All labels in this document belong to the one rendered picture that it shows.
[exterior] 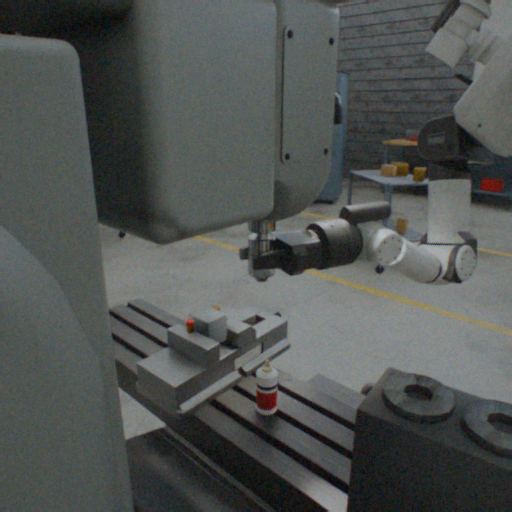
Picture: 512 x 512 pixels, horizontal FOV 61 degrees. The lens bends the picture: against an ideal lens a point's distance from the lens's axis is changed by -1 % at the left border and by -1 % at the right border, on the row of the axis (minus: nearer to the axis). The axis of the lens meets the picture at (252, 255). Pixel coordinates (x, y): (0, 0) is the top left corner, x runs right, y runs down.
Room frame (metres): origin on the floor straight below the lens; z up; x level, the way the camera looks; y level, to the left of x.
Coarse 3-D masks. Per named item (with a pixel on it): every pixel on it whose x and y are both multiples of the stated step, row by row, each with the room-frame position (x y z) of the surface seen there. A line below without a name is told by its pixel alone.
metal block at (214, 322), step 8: (192, 312) 0.82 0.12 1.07; (200, 312) 0.82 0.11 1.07; (208, 312) 0.82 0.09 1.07; (216, 312) 0.82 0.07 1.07; (200, 320) 0.79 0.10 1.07; (208, 320) 0.78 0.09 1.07; (216, 320) 0.79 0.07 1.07; (224, 320) 0.81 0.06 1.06; (200, 328) 0.79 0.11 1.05; (208, 328) 0.78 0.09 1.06; (216, 328) 0.79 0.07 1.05; (224, 328) 0.81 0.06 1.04; (208, 336) 0.78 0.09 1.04; (216, 336) 0.79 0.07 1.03; (224, 336) 0.81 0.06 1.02
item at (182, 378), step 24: (240, 312) 0.96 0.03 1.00; (264, 312) 0.97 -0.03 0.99; (168, 336) 0.80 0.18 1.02; (192, 336) 0.78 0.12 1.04; (264, 336) 0.86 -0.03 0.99; (144, 360) 0.75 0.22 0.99; (168, 360) 0.76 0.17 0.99; (192, 360) 0.76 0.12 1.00; (216, 360) 0.74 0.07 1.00; (240, 360) 0.80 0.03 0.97; (264, 360) 0.84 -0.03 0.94; (144, 384) 0.73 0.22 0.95; (168, 384) 0.68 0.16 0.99; (192, 384) 0.70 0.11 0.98; (216, 384) 0.74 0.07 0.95; (168, 408) 0.68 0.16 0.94; (192, 408) 0.68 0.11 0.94
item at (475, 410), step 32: (384, 384) 0.49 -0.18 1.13; (416, 384) 0.49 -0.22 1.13; (384, 416) 0.44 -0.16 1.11; (416, 416) 0.43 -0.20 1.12; (448, 416) 0.44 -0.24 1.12; (480, 416) 0.43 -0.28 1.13; (384, 448) 0.44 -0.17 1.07; (416, 448) 0.41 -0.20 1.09; (448, 448) 0.39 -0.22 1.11; (480, 448) 0.39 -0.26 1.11; (352, 480) 0.46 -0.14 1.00; (384, 480) 0.43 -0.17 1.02; (416, 480) 0.41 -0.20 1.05; (448, 480) 0.39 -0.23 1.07; (480, 480) 0.37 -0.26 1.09
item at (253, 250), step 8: (248, 248) 0.71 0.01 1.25; (256, 248) 0.69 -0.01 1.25; (264, 248) 0.69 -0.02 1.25; (272, 248) 0.70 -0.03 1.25; (248, 256) 0.71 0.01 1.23; (248, 264) 0.71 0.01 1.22; (248, 272) 0.71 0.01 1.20; (256, 272) 0.69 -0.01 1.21; (264, 272) 0.69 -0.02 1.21; (272, 272) 0.70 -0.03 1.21
